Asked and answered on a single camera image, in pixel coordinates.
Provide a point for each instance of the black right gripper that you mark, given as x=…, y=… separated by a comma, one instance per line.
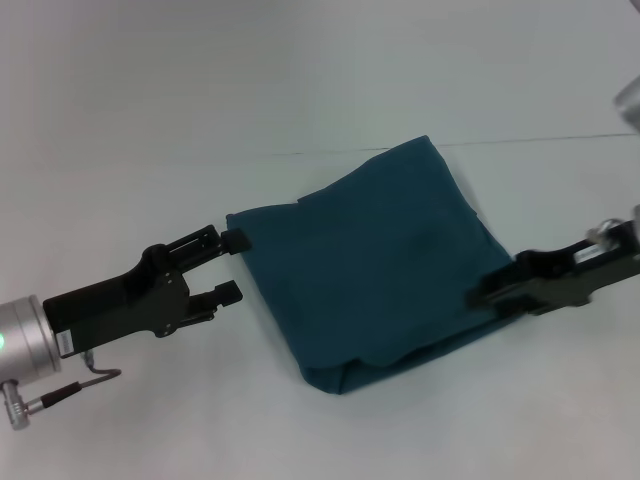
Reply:
x=575, y=280

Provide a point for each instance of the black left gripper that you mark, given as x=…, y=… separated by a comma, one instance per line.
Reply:
x=120, y=305

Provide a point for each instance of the blue t-shirt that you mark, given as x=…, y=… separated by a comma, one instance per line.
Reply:
x=370, y=280

